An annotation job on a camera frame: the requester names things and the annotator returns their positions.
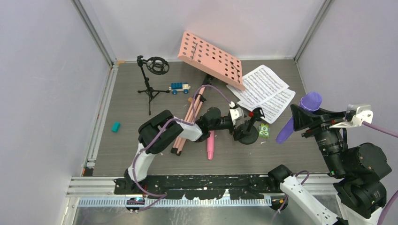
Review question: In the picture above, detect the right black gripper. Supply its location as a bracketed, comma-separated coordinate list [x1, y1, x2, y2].
[290, 100, 348, 173]

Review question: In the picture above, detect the black round base mic stand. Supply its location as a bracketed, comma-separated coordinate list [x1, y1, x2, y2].
[234, 107, 264, 145]

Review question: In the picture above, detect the purple microphone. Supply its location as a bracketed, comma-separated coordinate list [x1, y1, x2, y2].
[276, 92, 323, 144]

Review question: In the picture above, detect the pink microphone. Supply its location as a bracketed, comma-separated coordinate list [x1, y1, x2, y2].
[207, 131, 215, 160]

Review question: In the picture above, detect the sheet music page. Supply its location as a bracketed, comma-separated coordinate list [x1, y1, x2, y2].
[238, 89, 296, 124]
[227, 65, 289, 106]

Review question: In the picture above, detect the pink music stand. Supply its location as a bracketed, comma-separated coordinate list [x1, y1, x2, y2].
[170, 31, 246, 157]

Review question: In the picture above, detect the black tripod shock mount stand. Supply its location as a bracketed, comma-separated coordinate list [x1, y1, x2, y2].
[137, 55, 170, 115]

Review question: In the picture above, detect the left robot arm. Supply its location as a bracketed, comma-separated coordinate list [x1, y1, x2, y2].
[124, 107, 250, 194]

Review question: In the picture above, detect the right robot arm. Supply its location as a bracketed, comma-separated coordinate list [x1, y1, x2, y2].
[268, 104, 392, 225]

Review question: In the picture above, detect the green owl number tile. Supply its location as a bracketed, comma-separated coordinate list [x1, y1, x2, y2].
[259, 123, 270, 138]

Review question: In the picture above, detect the blue white toy car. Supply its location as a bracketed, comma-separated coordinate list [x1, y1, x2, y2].
[169, 82, 191, 95]

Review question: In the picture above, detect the teal block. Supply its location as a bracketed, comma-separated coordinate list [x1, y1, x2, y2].
[111, 122, 121, 133]

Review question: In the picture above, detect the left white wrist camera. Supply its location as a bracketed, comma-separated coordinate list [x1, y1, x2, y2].
[229, 101, 245, 125]

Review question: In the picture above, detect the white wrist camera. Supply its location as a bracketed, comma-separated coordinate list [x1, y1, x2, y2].
[330, 104, 374, 128]
[229, 101, 245, 125]

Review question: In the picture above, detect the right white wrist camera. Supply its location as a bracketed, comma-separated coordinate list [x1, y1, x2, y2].
[330, 104, 374, 128]

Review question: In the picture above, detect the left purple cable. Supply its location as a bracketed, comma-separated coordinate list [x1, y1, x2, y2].
[131, 84, 232, 212]

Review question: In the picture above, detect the purple cable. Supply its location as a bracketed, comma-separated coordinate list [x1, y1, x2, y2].
[131, 84, 232, 212]
[270, 121, 398, 225]

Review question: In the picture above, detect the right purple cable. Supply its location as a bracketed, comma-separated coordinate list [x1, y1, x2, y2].
[270, 121, 398, 225]

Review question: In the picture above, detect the slotted cable duct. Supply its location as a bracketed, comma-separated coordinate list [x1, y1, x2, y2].
[77, 196, 272, 208]

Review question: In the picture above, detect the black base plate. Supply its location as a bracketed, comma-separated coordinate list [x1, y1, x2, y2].
[114, 172, 288, 200]

